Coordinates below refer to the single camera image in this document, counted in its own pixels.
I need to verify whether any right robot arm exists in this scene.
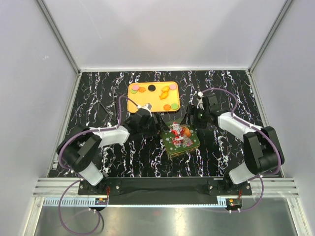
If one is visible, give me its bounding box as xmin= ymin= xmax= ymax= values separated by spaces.
xmin=181 ymin=95 xmax=284 ymax=195

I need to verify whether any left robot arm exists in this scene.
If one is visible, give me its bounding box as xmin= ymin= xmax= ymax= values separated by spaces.
xmin=56 ymin=108 xmax=169 ymax=195

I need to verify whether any lower fish shaped cookie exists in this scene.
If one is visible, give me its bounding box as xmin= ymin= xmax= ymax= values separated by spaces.
xmin=159 ymin=91 xmax=169 ymax=100

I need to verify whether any pink round cookie right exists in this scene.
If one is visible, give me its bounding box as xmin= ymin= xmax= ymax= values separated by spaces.
xmin=169 ymin=84 xmax=177 ymax=90

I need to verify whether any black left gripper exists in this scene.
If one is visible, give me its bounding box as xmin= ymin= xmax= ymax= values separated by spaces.
xmin=138 ymin=113 xmax=169 ymax=139

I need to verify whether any upper fish shaped cookie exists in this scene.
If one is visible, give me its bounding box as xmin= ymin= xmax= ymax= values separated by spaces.
xmin=162 ymin=86 xmax=170 ymax=92

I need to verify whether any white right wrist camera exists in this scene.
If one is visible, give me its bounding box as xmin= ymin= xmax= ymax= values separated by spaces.
xmin=196 ymin=91 xmax=204 ymax=110

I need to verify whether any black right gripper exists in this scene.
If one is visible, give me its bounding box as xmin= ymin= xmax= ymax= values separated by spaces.
xmin=180 ymin=104 xmax=210 ymax=129

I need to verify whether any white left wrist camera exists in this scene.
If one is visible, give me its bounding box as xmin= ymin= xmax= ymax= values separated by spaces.
xmin=137 ymin=103 xmax=152 ymax=112

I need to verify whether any black sandwich cookie on tray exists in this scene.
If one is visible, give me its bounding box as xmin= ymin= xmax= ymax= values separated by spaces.
xmin=148 ymin=85 xmax=156 ymax=91

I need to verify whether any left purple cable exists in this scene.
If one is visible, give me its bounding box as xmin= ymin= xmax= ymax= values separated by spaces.
xmin=58 ymin=95 xmax=142 ymax=234

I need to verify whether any yellow plastic tray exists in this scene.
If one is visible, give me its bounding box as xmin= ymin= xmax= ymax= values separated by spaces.
xmin=127 ymin=81 xmax=181 ymax=113

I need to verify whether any right electronics board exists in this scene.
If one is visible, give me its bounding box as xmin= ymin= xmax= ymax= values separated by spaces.
xmin=227 ymin=198 xmax=242 ymax=209

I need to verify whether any orange swirl cookie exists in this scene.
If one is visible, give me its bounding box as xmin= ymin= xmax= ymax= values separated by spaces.
xmin=163 ymin=104 xmax=171 ymax=111
xmin=138 ymin=87 xmax=146 ymax=93

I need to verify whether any green round cookie right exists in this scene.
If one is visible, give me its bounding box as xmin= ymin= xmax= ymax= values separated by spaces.
xmin=171 ymin=103 xmax=179 ymax=110

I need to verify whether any orange swirl cookie right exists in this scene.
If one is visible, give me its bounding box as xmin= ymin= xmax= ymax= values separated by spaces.
xmin=163 ymin=104 xmax=171 ymax=111

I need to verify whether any orange swirl cookie left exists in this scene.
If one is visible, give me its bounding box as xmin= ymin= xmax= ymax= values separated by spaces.
xmin=138 ymin=87 xmax=146 ymax=93

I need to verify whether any left electronics board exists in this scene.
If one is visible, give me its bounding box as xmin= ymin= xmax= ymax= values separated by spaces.
xmin=95 ymin=197 xmax=108 ymax=206

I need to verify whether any fish shaped cookie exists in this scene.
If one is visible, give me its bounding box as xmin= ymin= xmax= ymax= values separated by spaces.
xmin=162 ymin=86 xmax=170 ymax=92
xmin=159 ymin=91 xmax=169 ymax=100

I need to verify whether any aluminium frame rail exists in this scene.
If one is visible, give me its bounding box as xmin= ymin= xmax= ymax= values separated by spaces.
xmin=43 ymin=196 xmax=230 ymax=208

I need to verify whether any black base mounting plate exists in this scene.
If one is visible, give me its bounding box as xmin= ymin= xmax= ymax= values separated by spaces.
xmin=78 ymin=177 xmax=252 ymax=197

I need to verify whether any gold tin lid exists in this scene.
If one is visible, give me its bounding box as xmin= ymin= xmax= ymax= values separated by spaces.
xmin=161 ymin=120 xmax=200 ymax=158

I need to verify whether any electronics board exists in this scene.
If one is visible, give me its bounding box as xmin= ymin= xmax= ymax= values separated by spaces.
xmin=95 ymin=197 xmax=108 ymax=206
xmin=227 ymin=198 xmax=242 ymax=209

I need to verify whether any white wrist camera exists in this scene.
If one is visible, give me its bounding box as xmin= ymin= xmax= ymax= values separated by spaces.
xmin=196 ymin=91 xmax=204 ymax=110
xmin=137 ymin=103 xmax=152 ymax=112

